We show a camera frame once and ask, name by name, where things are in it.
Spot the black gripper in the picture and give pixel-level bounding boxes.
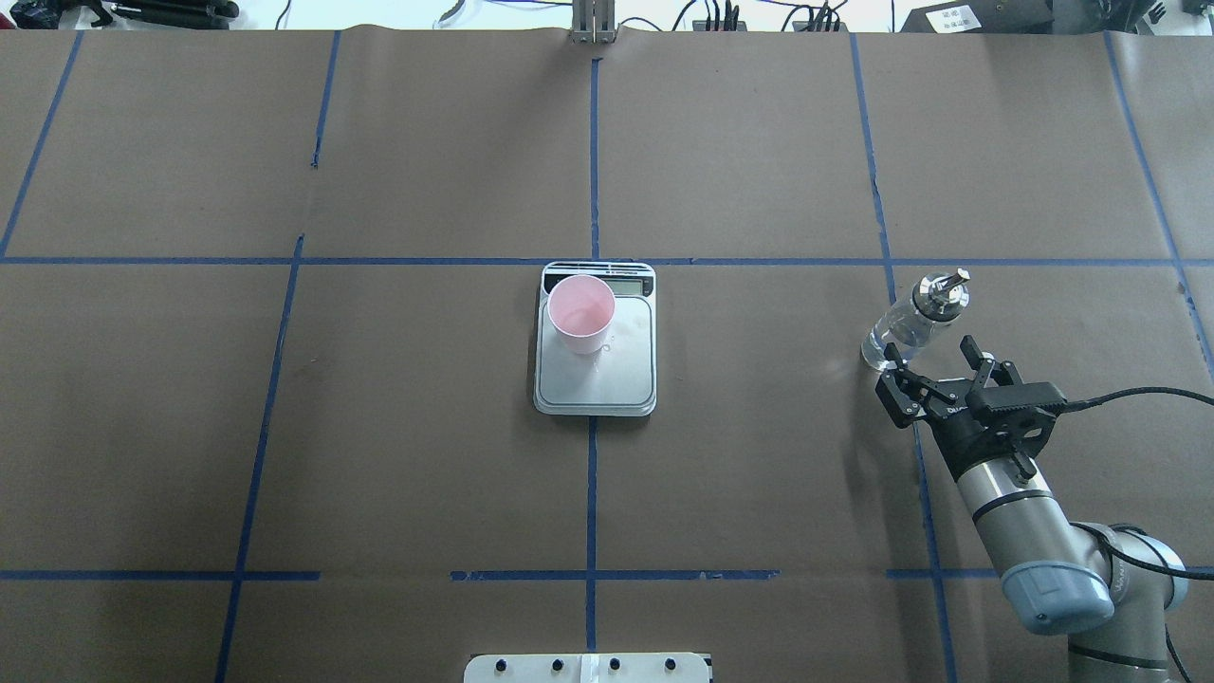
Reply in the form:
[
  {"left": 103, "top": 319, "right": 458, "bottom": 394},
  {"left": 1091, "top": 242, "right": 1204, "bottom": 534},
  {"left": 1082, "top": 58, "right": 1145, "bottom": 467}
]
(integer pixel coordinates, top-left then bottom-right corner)
[{"left": 875, "top": 336, "right": 1021, "bottom": 483}]

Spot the clear glass sauce bottle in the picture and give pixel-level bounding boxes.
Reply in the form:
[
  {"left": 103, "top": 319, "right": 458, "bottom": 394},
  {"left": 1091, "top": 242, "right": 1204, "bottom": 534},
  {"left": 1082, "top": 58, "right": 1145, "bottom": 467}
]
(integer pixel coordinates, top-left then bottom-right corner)
[{"left": 861, "top": 268, "right": 972, "bottom": 371}]

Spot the pink plastic cup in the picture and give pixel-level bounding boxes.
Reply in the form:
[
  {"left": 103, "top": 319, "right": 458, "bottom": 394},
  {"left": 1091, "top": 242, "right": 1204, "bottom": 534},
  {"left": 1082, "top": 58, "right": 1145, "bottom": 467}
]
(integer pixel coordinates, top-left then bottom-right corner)
[{"left": 548, "top": 275, "right": 615, "bottom": 355}]

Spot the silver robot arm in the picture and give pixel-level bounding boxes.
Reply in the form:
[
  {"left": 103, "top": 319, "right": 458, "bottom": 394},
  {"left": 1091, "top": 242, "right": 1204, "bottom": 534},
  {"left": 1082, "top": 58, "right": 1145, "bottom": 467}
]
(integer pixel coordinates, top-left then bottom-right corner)
[{"left": 875, "top": 337, "right": 1212, "bottom": 682}]

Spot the grey digital kitchen scale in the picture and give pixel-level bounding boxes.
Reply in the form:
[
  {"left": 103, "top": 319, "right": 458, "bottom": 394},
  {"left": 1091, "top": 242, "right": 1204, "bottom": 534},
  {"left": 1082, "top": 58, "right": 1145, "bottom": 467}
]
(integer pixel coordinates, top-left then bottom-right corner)
[{"left": 533, "top": 261, "right": 656, "bottom": 416}]

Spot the black box white label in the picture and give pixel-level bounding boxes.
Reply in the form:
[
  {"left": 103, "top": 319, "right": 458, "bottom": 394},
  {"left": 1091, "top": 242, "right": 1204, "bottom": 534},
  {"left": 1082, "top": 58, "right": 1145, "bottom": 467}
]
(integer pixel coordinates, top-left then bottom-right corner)
[{"left": 897, "top": 1, "right": 1055, "bottom": 34}]

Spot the white pillar with base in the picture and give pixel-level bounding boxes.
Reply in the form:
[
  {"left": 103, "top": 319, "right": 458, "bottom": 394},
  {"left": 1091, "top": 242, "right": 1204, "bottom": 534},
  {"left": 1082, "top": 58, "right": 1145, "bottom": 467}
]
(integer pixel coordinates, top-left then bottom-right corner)
[{"left": 463, "top": 651, "right": 714, "bottom": 682}]

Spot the black folded tripod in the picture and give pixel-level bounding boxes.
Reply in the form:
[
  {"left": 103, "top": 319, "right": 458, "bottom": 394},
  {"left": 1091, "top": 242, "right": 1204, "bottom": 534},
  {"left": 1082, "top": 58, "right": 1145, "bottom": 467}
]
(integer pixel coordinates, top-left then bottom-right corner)
[{"left": 51, "top": 1, "right": 240, "bottom": 30}]

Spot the black camera cable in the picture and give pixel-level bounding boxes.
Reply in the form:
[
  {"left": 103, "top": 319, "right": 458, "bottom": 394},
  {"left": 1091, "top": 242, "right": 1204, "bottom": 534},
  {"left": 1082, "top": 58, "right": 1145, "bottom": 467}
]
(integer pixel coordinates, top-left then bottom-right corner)
[{"left": 1048, "top": 386, "right": 1214, "bottom": 683}]

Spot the aluminium frame post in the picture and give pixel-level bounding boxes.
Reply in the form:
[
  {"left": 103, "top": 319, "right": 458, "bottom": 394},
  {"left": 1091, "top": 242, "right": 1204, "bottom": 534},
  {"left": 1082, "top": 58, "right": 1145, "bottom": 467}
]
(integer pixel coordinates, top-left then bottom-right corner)
[{"left": 569, "top": 0, "right": 618, "bottom": 45}]

